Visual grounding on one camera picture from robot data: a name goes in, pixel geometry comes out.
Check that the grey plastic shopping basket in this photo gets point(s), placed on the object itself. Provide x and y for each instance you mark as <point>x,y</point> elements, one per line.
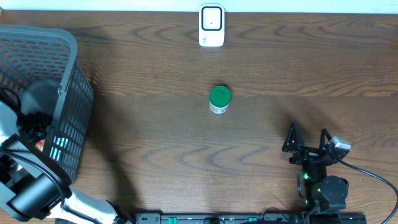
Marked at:
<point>40,70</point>

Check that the small orange snack box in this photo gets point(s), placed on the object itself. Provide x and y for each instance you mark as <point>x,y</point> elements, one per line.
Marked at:
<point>40,145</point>

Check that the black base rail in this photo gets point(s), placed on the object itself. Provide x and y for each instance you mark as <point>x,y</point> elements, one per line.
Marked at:
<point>267,218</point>

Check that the green lid jar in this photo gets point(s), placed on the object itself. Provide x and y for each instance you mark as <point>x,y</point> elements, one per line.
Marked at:
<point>219,99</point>

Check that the light blue tissue pack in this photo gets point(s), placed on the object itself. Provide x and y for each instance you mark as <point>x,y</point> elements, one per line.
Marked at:
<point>57,150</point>

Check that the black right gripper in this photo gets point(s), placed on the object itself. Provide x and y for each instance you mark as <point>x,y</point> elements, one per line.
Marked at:
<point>308,153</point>

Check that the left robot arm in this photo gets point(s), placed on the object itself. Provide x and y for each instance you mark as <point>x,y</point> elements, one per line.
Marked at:
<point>34,186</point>

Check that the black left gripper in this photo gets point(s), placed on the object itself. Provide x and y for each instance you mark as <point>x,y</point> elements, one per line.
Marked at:
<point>34,125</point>

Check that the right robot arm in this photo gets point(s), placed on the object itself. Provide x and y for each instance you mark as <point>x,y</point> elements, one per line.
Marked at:
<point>325,195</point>

